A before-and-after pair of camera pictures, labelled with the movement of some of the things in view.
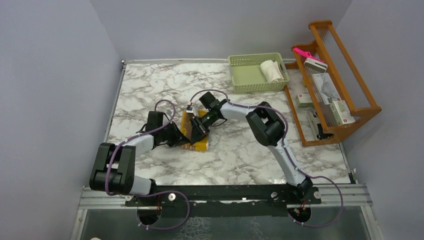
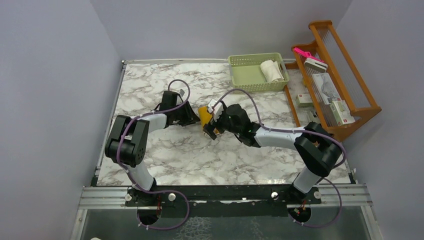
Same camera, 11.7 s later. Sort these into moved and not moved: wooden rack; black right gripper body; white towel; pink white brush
Moved: black right gripper body
Not moved: white towel; pink white brush; wooden rack
